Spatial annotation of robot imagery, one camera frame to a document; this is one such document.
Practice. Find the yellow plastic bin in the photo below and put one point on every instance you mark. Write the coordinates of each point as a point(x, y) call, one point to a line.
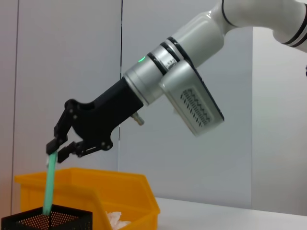
point(115, 187)

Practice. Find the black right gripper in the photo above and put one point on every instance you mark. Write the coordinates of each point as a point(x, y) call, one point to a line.
point(105, 115)

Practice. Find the mint green pen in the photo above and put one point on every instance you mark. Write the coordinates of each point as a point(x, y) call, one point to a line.
point(50, 182)

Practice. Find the black mesh pen holder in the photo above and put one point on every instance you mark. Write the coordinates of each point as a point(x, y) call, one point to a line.
point(55, 219)

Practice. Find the white paper ball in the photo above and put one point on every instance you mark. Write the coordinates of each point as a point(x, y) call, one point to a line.
point(116, 218)

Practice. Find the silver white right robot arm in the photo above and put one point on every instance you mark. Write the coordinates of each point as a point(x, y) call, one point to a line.
point(199, 38)

